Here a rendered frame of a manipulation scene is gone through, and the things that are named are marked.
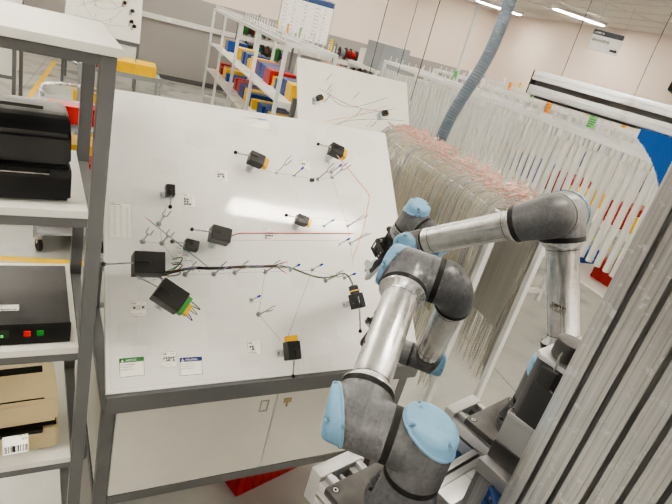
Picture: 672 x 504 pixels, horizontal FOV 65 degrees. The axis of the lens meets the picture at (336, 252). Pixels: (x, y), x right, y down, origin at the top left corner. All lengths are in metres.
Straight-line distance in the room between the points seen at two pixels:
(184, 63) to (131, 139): 10.86
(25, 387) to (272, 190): 1.03
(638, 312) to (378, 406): 0.48
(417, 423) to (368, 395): 0.11
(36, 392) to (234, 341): 0.60
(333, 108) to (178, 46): 7.97
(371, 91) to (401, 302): 4.31
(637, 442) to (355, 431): 0.47
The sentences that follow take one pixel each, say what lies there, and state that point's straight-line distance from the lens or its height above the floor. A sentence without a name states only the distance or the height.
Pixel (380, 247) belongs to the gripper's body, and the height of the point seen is 1.38.
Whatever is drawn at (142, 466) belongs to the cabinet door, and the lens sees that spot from 2.05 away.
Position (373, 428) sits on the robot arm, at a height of 1.36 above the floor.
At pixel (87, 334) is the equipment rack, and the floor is 1.10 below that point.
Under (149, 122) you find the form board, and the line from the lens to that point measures 2.02.
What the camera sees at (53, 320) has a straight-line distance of 1.61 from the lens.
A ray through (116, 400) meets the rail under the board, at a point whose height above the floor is 0.85.
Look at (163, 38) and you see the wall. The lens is 12.72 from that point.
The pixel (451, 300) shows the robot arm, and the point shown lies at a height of 1.49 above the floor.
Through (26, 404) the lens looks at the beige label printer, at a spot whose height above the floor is 0.81.
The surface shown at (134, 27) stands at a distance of 10.50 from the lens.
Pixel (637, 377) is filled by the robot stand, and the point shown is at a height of 1.63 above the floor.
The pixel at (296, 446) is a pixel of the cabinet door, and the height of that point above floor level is 0.48.
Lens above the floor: 2.01
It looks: 23 degrees down
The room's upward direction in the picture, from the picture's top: 15 degrees clockwise
